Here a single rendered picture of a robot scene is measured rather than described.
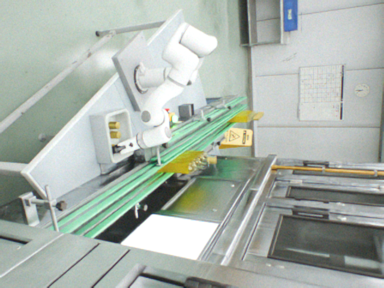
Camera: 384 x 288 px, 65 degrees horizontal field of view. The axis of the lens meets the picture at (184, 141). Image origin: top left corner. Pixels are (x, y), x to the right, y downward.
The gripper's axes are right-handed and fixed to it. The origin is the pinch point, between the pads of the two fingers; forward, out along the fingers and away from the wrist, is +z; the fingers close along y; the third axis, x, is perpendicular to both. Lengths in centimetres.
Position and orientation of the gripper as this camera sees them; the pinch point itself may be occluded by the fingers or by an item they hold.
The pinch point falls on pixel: (114, 149)
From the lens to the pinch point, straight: 140.8
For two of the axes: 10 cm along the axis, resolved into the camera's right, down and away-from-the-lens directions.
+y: 3.8, -2.4, 8.9
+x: -3.3, -9.4, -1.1
